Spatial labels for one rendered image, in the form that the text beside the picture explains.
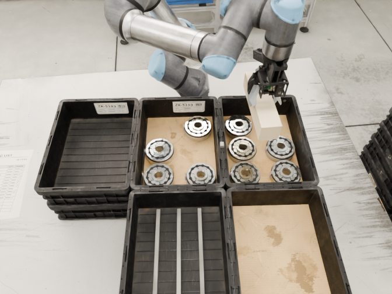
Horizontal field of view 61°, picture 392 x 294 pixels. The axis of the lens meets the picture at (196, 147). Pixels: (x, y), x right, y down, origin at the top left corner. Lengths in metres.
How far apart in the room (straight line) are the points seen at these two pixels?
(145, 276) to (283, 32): 0.76
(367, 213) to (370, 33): 2.43
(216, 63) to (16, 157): 1.02
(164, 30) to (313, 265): 0.80
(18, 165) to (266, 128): 1.02
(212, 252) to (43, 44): 2.69
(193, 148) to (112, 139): 0.32
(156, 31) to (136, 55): 2.08
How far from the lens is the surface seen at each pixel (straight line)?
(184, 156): 1.22
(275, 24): 0.83
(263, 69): 0.95
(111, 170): 1.23
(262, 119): 0.99
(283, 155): 1.23
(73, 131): 1.38
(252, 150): 1.22
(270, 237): 1.10
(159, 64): 1.38
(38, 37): 3.48
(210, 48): 0.82
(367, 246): 1.34
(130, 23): 1.00
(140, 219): 1.11
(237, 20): 0.83
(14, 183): 1.49
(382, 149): 2.06
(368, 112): 2.79
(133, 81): 1.70
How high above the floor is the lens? 1.83
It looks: 54 degrees down
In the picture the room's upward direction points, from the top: straight up
